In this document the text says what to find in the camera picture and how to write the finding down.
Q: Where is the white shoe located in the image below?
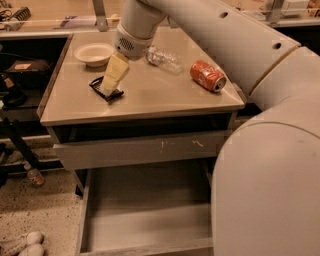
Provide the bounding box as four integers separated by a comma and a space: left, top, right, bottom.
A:
18, 244, 45, 256
0, 231, 44, 256

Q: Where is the clear plastic water bottle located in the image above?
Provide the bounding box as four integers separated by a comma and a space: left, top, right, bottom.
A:
145, 45, 183, 75

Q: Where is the open grey middle drawer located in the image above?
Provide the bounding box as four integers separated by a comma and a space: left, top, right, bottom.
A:
76, 160, 213, 256

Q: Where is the black bag left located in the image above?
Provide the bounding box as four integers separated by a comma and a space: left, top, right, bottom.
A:
5, 59, 51, 90

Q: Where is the black tripod leg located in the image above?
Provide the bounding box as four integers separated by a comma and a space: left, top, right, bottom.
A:
2, 117, 39, 168

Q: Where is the grey metal post right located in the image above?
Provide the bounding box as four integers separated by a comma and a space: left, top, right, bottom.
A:
266, 0, 284, 25

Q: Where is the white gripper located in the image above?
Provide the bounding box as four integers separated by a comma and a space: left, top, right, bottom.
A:
101, 24, 153, 96

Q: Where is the white shoe upper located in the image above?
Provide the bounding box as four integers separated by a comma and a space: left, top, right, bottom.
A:
0, 231, 44, 256

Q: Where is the closed grey top drawer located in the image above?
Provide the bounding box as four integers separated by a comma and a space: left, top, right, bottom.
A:
54, 131, 228, 170

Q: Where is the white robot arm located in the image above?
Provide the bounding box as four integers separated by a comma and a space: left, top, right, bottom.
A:
117, 0, 320, 256

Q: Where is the grey metal post left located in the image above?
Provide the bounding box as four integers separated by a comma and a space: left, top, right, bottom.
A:
92, 0, 108, 32

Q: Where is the black rxbar chocolate wrapper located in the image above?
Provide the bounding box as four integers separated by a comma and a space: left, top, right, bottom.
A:
89, 77, 124, 102

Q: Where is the grey metal post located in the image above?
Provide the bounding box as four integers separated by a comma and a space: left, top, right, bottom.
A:
266, 0, 284, 25
92, 0, 108, 32

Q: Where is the bottle on floor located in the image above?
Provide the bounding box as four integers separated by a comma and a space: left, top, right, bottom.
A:
24, 163, 45, 186

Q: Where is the orange soda can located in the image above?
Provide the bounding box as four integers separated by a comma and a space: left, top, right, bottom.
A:
190, 60, 227, 93

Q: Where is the grey drawer cabinet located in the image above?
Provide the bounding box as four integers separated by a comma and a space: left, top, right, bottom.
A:
38, 32, 245, 192

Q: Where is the white shoe lower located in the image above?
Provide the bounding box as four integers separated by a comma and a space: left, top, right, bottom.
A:
18, 244, 45, 256

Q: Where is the white paper bowl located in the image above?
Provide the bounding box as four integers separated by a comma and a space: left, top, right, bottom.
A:
74, 43, 114, 68

